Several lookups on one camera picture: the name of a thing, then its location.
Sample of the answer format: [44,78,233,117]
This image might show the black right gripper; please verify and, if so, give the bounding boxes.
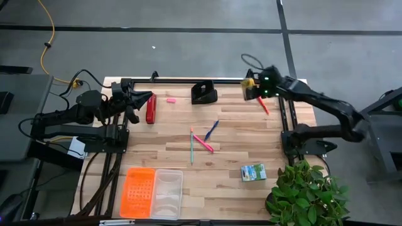
[244,65,285,101]

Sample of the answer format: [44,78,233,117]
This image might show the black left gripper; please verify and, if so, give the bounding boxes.
[117,89,154,125]

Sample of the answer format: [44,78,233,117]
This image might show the red marker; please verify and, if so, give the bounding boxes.
[257,96,270,116]

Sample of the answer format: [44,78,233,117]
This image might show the blue pen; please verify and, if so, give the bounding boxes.
[204,120,220,142]

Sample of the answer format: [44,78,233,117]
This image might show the green pencil with pink eraser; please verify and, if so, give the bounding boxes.
[190,127,195,166]

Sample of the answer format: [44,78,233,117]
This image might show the pink highlighter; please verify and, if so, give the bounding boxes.
[192,134,215,154]

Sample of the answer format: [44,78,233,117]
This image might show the orange plastic lid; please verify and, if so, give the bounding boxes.
[119,167,156,219]

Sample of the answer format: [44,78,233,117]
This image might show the green card pack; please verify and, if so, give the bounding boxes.
[241,163,268,183]

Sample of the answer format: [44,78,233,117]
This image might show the clear plastic box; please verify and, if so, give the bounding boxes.
[149,168,184,220]

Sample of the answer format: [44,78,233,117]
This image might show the red stapler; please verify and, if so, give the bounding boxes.
[145,93,157,125]

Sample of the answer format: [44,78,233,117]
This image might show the black tape dispenser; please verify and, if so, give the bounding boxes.
[190,80,219,105]

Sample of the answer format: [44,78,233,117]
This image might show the white paper sheet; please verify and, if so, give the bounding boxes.
[67,136,87,159]

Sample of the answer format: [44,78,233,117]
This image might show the silver metal bar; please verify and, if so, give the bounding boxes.
[99,219,136,226]

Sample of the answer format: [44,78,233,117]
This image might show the grey side desk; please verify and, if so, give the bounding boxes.
[0,73,54,163]

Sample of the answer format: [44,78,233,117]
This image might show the green potted plant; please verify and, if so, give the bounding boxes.
[265,159,351,226]

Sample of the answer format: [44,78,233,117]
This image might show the black flat bar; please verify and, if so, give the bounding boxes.
[0,65,34,75]

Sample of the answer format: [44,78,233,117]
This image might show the black device on desk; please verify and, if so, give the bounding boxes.
[0,91,15,114]

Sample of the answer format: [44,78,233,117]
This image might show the black metal stand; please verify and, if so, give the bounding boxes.
[347,86,402,183]

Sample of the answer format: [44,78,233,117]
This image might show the black rounded floor object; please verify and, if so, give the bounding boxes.
[0,193,23,221]

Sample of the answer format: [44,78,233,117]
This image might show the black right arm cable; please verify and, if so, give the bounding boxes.
[241,53,265,72]

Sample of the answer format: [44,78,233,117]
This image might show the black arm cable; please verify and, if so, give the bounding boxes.
[241,53,265,72]
[58,68,104,98]

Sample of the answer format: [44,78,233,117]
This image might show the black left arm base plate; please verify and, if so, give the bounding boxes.
[77,128,130,154]

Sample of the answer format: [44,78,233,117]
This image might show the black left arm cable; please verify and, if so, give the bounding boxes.
[58,68,104,98]

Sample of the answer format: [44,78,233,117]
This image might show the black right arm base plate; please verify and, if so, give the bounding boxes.
[281,130,339,156]

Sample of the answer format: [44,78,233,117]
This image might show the yellow extension cable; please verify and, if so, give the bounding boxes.
[37,0,84,89]

